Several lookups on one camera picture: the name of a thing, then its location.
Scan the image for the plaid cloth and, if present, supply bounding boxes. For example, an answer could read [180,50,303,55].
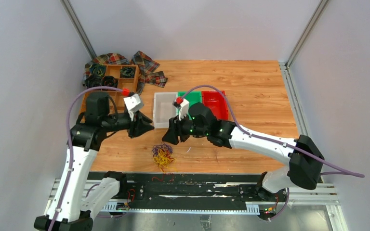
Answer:
[82,51,168,93]

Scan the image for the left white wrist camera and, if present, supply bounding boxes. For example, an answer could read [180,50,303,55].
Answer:
[123,93,144,121]

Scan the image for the wooden compartment tray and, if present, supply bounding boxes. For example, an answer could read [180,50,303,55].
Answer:
[79,64,140,114]

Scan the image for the white plastic bin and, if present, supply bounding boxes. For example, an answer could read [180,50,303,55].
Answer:
[153,92,178,129]

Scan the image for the red plastic bin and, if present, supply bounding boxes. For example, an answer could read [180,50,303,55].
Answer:
[201,91,229,120]

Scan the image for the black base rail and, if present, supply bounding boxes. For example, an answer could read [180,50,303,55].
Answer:
[113,173,287,211]

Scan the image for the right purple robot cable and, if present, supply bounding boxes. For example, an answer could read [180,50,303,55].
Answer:
[177,85,366,221]

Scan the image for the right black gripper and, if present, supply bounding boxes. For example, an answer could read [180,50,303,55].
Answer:
[162,112,208,146]

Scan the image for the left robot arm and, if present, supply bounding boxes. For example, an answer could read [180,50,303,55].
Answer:
[34,89,154,231]

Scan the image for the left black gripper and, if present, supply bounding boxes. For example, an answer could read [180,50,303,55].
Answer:
[103,109,155,138]

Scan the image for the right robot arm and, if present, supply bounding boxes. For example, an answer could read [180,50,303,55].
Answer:
[162,103,324,201]

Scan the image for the rolled dark tie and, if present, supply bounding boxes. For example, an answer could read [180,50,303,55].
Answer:
[84,75,102,88]
[102,76,118,88]
[89,63,106,77]
[120,66,136,78]

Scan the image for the red cable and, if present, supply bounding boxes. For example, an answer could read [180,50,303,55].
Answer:
[151,144,176,183]

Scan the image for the green plastic bin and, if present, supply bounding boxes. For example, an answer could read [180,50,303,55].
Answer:
[177,91,203,106]

